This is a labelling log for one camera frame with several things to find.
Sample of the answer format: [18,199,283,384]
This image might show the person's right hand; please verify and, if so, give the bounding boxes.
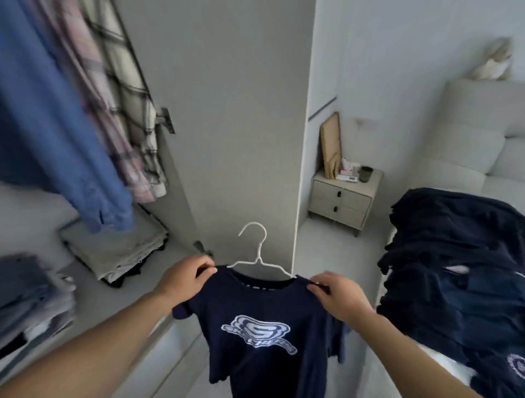
[306,270,376,327]

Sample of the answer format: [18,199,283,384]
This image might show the person's left hand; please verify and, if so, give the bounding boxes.
[154,254,218,306]

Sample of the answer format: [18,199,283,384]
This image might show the black clothes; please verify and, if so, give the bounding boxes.
[100,237,169,289]

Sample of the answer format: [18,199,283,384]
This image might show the light grey clothes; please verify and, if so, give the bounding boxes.
[59,204,170,282]

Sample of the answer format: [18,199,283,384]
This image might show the white wire hanger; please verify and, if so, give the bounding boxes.
[226,222,297,279]

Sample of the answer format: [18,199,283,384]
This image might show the navy Skechers tee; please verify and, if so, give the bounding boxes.
[171,264,352,398]

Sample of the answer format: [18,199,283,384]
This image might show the navy Vacation logo t-shirt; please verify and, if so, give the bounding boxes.
[377,270,525,398]

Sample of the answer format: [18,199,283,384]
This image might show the jeans stack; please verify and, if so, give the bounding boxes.
[0,253,77,329]

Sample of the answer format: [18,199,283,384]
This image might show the white wardrobe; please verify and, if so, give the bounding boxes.
[0,0,341,398]

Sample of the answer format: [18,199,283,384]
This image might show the cream plaid shirt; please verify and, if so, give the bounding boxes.
[80,0,169,197]

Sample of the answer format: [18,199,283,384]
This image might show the pink plaid shirt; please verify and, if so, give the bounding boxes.
[39,0,156,204]

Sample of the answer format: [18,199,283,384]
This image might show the blue denim shirt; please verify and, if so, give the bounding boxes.
[0,0,136,235]

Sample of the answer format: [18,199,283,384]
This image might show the person's right forearm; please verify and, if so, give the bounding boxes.
[352,309,485,398]

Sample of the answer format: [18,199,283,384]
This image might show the person's left forearm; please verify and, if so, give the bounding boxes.
[0,289,177,398]

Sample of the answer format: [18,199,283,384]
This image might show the beige nightstand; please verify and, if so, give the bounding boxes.
[307,168,384,238]

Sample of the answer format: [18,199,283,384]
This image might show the bed with white bedspread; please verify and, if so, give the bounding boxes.
[383,227,479,398]

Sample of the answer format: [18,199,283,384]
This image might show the tissue packet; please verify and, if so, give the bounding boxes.
[336,157,360,182]

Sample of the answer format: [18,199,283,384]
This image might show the brown wooden board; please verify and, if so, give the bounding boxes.
[319,112,343,180]

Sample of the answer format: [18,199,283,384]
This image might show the grey tufted headboard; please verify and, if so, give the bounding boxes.
[410,78,525,202]

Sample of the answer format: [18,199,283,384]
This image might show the cream teddy bear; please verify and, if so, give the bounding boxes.
[467,37,514,81]

